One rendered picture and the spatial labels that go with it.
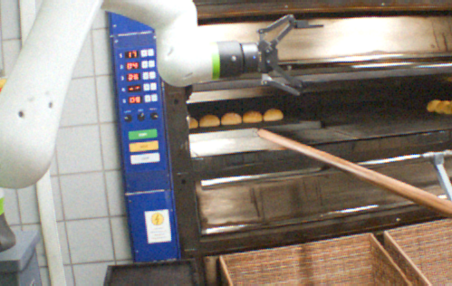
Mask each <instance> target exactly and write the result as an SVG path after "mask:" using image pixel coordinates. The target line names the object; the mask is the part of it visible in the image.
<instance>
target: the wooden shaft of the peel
mask: <svg viewBox="0 0 452 286"><path fill-rule="evenodd" d="M257 134H258V135H259V136H260V137H264V138H267V139H270V140H272V141H273V142H274V143H276V144H278V145H280V146H283V147H285V148H289V149H291V150H293V151H295V152H297V153H300V154H302V155H304V156H307V157H309V158H312V159H314V160H317V161H319V162H321V163H323V164H324V165H326V166H329V167H332V168H335V169H337V170H340V171H341V172H343V173H345V174H349V175H352V176H355V177H357V178H358V179H361V180H363V181H365V182H368V183H370V184H371V185H374V186H376V187H379V188H380V189H383V190H387V191H389V192H391V193H392V194H395V195H397V196H400V197H401V198H404V199H408V200H409V201H411V202H413V203H415V204H417V205H420V206H422V207H423V206H425V207H426V208H427V209H429V210H431V211H433V212H435V213H439V214H441V215H444V216H445V217H447V218H451V219H452V202H450V201H448V200H447V199H444V198H442V197H437V196H435V195H432V194H430V193H428V192H426V191H423V190H422V189H421V190H419V189H417V188H416V187H413V186H410V185H407V184H405V183H403V182H400V181H398V180H394V179H391V178H390V177H387V176H383V175H382V174H379V173H376V172H374V171H372V170H369V169H367V168H365V167H362V166H359V165H356V164H354V163H352V162H351V163H349V162H347V161H345V160H342V159H340V158H337V157H334V156H331V155H328V154H325V153H324V152H321V151H319V150H317V149H314V148H310V147H307V146H305V145H303V144H300V143H297V141H295V140H292V139H289V138H286V137H283V136H281V135H278V134H275V133H273V132H271V131H268V130H265V129H259V130H258V132H257Z"/></svg>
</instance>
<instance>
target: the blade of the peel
mask: <svg viewBox="0 0 452 286"><path fill-rule="evenodd" d="M258 126H259V127H263V128H265V129H266V130H268V131H271V132H273V133H277V132H286V131H295V130H304V129H320V128H321V122H320V121H297V120H292V121H283V122H274V123H265V124H255V125H246V126H237V127H228V128H219V129H201V130H192V131H189V133H190V135H189V136H190V141H199V140H207V139H216V138H233V137H242V136H251V135H253V133H252V127H258Z"/></svg>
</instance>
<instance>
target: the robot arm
mask: <svg viewBox="0 0 452 286"><path fill-rule="evenodd" d="M99 9H101V10H107V11H109V12H112V13H115V14H121V15H123V16H126V17H128V18H132V19H134V20H137V21H139V22H140V23H142V24H145V25H149V26H150V27H152V28H154V29H155V31H156V36H157V38H156V43H157V65H158V71H159V75H160V76H161V78H162V79H163V80H164V81H165V82H166V83H168V84H171V85H174V86H187V85H189V84H192V83H196V82H200V81H210V80H220V79H231V78H240V77H241V75H242V73H253V72H261V73H262V80H261V84H264V85H272V86H274V87H275V88H276V89H278V90H282V91H286V92H288V93H291V94H293V95H294V96H301V89H303V88H312V87H314V83H315V82H323V81H329V79H328V78H323V79H313V80H303V81H297V80H295V79H294V78H293V77H291V76H290V75H289V74H287V73H286V72H285V71H283V70H282V69H281V68H280V67H278V66H277V65H278V62H279V58H278V50H277V48H276V47H275V46H276V45H277V44H278V43H279V42H281V41H282V40H283V38H284V37H285V36H286V35H287V34H288V33H289V32H290V31H291V30H292V29H300V28H305V29H312V28H321V27H324V25H323V24H311V25H310V24H309V23H308V21H295V19H294V15H293V14H289V15H287V16H286V17H283V18H281V19H279V20H278V21H276V22H275V23H273V24H271V25H269V26H267V28H266V27H265V28H261V29H258V30H257V31H256V32H257V33H258V35H259V40H260V41H258V42H255V43H239V41H238V40H233V41H221V42H209V43H202V42H200V41H199V40H198V35H197V9H196V7H195V5H194V4H193V2H192V1H191V0H43V3H42V6H41V8H40V11H39V13H38V15H37V16H36V19H35V21H34V24H33V27H32V29H31V31H30V33H29V35H28V37H27V39H26V41H25V43H24V46H23V48H22V50H21V52H20V54H19V56H18V57H17V59H16V61H15V63H14V68H13V69H12V71H11V73H10V75H9V76H8V77H7V79H6V81H5V86H4V87H3V88H2V90H1V92H0V252H1V253H2V252H3V251H6V250H7V249H9V248H10V249H11V248H12V247H13V246H15V243H16V240H15V234H14V233H13V231H12V230H11V228H10V226H9V225H8V223H7V221H6V219H5V211H4V201H5V200H4V190H3V188H10V189H19V188H22V189H24V188H27V187H29V186H31V185H34V184H35V183H36V182H38V181H39V180H40V179H41V178H42V177H43V176H45V175H46V173H47V170H48V169H49V167H50V165H51V164H52V161H53V151H54V146H55V142H56V138H57V133H58V128H59V125H60V121H61V117H62V113H63V107H64V103H65V100H66V97H67V94H68V90H69V88H70V85H71V81H72V76H73V74H74V71H75V67H76V64H77V61H78V60H79V57H80V55H81V52H82V47H83V46H84V43H85V40H86V38H87V35H88V32H89V31H90V30H91V26H92V23H93V21H94V18H95V16H96V14H97V13H98V11H99ZM287 21H289V22H290V23H289V24H288V25H286V26H285V28H284V29H283V30H282V31H281V32H280V33H279V34H278V35H277V36H276V37H275V38H274V39H273V40H272V41H271V42H268V41H266V40H265V39H264V38H265V37H266V36H267V33H268V32H271V31H272V30H274V29H275V28H277V27H278V26H280V25H282V24H284V23H285V22H287ZM270 70H273V71H274V72H275V73H277V74H278V75H279V76H281V77H282V78H283V79H285V80H286V81H288V82H289V83H290V84H292V85H293V86H294V87H295V89H292V88H289V87H286V86H284V85H283V84H280V83H278V82H276V81H273V80H271V77H269V76H267V73H268V72H269V71H270Z"/></svg>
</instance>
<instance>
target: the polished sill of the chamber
mask: <svg viewBox="0 0 452 286"><path fill-rule="evenodd" d="M450 141H452V129H437V130H430V131H421V132H414V133H408V134H399V135H392V136H384V137H376V138H361V139H353V140H345V141H336V142H328V143H321V144H311V145H305V146H307V147H310V148H314V149H317V150H319V151H321V152H324V153H325V154H328V155H331V156H339V155H348V154H355V153H357V152H362V151H371V150H378V149H385V148H400V147H407V146H414V145H428V144H436V143H443V142H450ZM307 158H309V157H307V156H304V155H302V154H300V153H297V152H295V151H293V150H291V149H289V148H269V149H260V150H252V151H243V152H235V153H225V154H216V155H208V156H199V157H192V167H193V171H198V170H207V169H215V168H224V167H241V166H249V165H257V164H266V163H274V162H283V161H291V160H299V159H307Z"/></svg>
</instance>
